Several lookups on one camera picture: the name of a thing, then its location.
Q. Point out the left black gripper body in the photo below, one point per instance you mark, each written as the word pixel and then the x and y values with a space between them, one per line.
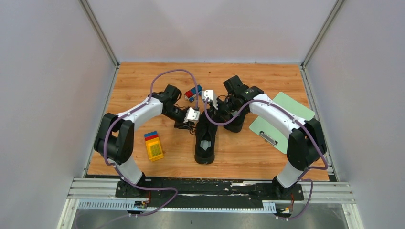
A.
pixel 178 116

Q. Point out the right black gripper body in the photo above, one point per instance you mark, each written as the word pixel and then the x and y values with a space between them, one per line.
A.
pixel 227 107

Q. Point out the white cable duct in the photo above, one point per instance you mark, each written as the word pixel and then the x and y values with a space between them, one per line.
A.
pixel 132 205

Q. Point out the black sneaker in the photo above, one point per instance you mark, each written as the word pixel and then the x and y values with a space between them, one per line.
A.
pixel 205 133
pixel 236 125

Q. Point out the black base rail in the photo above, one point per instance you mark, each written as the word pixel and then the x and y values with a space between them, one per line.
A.
pixel 207 193

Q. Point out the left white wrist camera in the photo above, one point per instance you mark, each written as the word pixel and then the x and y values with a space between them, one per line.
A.
pixel 192 115

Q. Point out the green clipboard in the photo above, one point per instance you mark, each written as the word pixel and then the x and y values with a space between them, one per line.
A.
pixel 276 118

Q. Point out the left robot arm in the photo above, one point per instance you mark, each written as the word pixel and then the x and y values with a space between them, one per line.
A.
pixel 115 137

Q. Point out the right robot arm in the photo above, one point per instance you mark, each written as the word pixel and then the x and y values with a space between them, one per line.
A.
pixel 306 142

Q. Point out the toy brick car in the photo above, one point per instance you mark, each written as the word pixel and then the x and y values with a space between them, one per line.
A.
pixel 193 93

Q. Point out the yellow toy block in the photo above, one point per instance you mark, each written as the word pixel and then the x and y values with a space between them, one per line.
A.
pixel 153 146

